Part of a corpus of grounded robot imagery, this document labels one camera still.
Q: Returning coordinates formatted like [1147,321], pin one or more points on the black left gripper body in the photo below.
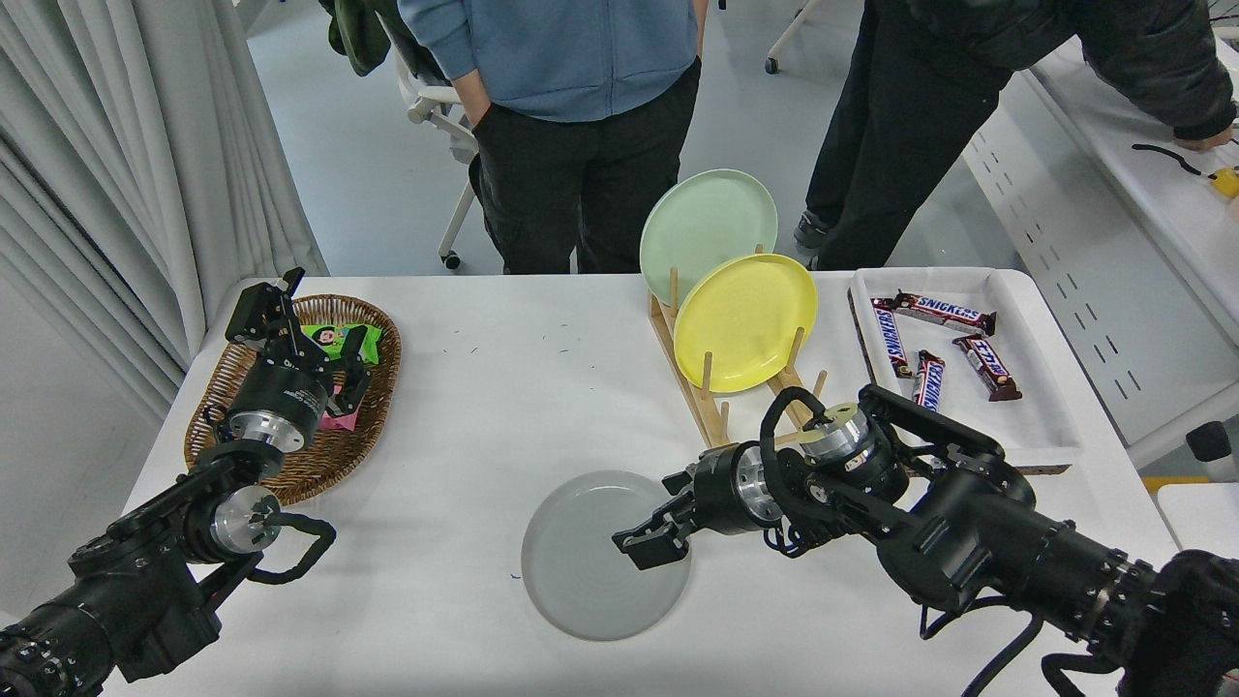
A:
[286,392]

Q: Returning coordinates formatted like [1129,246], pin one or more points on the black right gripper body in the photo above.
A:
[718,489]

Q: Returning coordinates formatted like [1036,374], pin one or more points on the grey plate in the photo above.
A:
[581,571]

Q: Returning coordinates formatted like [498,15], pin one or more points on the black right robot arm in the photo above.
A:
[1016,552]

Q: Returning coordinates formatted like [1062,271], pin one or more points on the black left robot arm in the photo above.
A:
[145,571]

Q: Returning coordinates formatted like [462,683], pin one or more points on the wooden plate rack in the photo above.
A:
[702,407]

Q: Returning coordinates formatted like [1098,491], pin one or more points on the yellow plate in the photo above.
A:
[745,319]

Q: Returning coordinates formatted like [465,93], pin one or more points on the pale green plate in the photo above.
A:
[702,227]

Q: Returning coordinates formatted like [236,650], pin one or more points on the person's hand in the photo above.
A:
[1208,143]

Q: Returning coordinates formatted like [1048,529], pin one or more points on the green snack packet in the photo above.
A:
[324,337]

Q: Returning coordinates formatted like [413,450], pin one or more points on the pink snack packet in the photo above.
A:
[341,422]

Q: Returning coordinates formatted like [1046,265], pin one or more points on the brown wicker basket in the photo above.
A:
[334,465]

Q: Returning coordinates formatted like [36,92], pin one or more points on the white office chair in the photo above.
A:
[786,39]
[455,237]

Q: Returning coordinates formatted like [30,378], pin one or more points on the grey curtain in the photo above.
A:
[116,145]

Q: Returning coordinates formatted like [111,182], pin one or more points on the long snickers bar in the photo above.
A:
[944,312]

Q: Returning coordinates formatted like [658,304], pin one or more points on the dark green jacket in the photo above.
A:
[358,39]

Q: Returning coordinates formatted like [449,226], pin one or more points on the brown chocolate bar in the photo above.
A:
[987,368]

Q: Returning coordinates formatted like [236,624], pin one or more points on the white tray with cork base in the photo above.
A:
[1026,426]

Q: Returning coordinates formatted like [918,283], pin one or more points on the person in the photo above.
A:
[900,116]
[561,58]

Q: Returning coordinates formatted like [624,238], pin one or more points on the white perforated desk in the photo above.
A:
[1094,242]

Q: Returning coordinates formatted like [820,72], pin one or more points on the black cylindrical object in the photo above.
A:
[1215,445]

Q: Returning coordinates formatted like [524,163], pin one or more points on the small yellow object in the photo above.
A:
[1227,182]

